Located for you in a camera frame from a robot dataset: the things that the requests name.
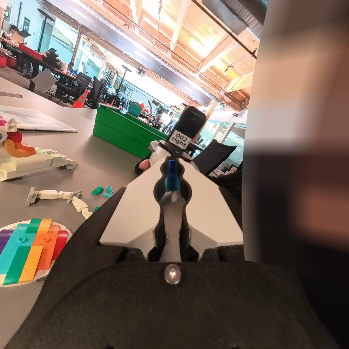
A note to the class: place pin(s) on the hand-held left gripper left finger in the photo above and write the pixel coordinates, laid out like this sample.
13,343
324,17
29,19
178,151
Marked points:
131,215

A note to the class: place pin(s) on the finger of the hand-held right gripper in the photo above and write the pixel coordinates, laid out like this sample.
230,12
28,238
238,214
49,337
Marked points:
194,164
157,155

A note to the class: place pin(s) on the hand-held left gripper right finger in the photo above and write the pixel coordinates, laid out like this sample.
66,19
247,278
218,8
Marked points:
215,215

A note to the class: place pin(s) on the teal and blue lego assembly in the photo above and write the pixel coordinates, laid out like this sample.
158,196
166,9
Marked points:
172,177

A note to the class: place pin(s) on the rainbow lego disc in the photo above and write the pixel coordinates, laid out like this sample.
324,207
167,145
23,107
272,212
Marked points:
27,248

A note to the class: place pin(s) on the person's right forearm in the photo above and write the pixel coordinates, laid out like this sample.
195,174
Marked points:
231,182

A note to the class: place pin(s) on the green lego slope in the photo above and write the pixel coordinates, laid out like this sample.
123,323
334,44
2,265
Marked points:
97,190

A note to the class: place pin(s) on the small white lego leg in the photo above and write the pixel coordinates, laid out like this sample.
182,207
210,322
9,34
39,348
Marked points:
49,194

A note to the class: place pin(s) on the white lego unicorn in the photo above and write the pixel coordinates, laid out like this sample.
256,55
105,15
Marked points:
27,166

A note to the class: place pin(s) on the lego instruction booklet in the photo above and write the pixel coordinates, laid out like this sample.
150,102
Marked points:
41,120

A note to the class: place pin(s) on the black mesh chair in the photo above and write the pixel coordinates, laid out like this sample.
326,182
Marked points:
218,155

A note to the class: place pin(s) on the green plastic bin stack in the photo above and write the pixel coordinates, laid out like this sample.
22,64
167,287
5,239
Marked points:
117,131

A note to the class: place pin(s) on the green tote bag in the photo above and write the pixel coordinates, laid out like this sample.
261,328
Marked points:
135,109

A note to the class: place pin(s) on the black floor lamp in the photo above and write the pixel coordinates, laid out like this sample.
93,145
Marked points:
126,68

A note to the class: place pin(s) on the black office chair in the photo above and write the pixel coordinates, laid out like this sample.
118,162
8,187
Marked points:
73,87

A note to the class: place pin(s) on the white panel stand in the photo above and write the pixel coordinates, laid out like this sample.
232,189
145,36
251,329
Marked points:
43,80

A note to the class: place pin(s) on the row of red bags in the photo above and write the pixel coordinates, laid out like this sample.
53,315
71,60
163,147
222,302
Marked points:
4,61

